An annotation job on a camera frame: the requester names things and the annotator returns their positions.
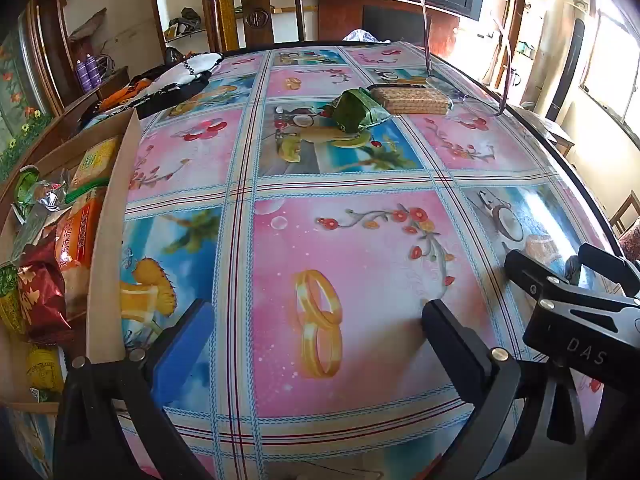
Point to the wooden stool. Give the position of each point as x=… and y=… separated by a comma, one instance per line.
x=550, y=127

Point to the small green snack packet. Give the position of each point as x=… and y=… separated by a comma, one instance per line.
x=25, y=182

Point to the wooden armchair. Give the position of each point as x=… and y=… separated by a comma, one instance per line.
x=257, y=15

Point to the wooden side chair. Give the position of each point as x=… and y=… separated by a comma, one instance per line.
x=625, y=220

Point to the red-brown television cabinet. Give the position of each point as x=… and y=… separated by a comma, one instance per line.
x=340, y=22

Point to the red gold snack packet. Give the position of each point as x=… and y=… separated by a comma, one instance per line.
x=40, y=300

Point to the dark cloth bundle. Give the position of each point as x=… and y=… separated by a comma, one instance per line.
x=185, y=22

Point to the round yellow snack packet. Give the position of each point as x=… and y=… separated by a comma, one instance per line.
x=45, y=370

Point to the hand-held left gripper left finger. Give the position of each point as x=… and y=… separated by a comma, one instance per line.
x=180, y=355

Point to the white plastic bag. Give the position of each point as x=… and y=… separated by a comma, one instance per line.
x=362, y=36

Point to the dark leaning board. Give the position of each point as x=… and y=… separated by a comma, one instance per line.
x=570, y=75

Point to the orange black printed cloth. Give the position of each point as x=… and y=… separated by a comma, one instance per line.
x=125, y=92

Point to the floral wall poster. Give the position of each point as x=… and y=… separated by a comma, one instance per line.
x=20, y=110

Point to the white black cloth bag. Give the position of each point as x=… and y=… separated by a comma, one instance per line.
x=185, y=72

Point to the silver foil snack packet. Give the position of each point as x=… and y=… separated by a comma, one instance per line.
x=45, y=205

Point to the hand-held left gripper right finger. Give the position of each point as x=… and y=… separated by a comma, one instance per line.
x=450, y=340

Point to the purple spray can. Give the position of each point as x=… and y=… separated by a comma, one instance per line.
x=93, y=70
x=81, y=76

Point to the cardboard box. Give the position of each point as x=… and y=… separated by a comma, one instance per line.
x=107, y=260

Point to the printed floral tablecloth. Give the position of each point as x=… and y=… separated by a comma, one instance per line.
x=350, y=285

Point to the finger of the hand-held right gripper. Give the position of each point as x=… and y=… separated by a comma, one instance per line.
x=610, y=270
x=525, y=270

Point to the yellow-green snack packet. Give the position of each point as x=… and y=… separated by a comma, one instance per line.
x=95, y=160

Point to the green foil snack packet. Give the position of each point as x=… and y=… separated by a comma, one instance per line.
x=357, y=110

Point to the orange snack packet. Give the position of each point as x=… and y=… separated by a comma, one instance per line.
x=75, y=240

